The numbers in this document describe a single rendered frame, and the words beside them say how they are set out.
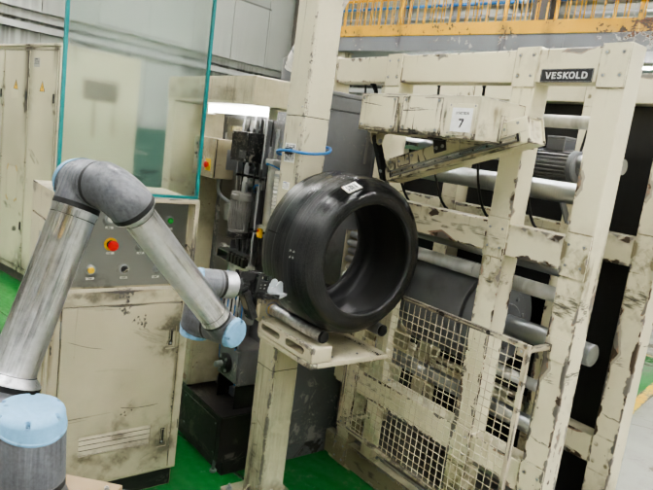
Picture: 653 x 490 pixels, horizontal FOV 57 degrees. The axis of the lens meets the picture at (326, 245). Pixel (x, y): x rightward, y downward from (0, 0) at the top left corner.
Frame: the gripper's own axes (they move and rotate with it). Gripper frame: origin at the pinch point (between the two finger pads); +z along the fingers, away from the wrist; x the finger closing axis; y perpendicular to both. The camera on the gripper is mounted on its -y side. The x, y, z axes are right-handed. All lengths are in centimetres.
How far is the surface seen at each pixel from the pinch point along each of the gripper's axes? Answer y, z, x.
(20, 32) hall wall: 177, 67, 959
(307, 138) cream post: 57, 14, 27
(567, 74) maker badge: 96, 63, -44
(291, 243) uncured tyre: 19.1, -4.8, -4.3
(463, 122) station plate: 71, 35, -29
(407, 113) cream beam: 73, 35, -2
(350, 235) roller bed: 22, 56, 38
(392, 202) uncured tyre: 40, 29, -12
